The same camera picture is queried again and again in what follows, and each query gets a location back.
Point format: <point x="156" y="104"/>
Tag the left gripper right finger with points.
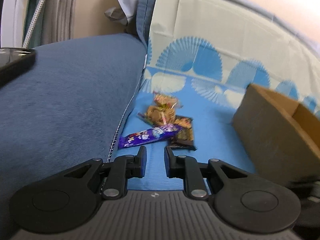
<point x="186" y="168"/>

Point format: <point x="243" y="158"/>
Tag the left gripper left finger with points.
<point x="122" y="169"/>

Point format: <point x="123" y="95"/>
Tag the purple candy bar wrapper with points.
<point x="151" y="135"/>

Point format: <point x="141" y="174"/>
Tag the black chocolate bar wrapper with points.
<point x="184" y="139"/>

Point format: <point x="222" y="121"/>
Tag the brown peanut candy packet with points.
<point x="158" y="116"/>

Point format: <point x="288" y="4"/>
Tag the blue sofa armrest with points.
<point x="68" y="108"/>

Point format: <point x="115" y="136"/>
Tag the brown cardboard box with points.
<point x="280" y="135"/>

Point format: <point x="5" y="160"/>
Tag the blue fan-patterned sofa cover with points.
<point x="206" y="53"/>

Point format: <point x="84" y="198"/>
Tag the black smartphone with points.
<point x="15" y="62"/>

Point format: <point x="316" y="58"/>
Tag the blue back cushion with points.
<point x="144" y="14"/>

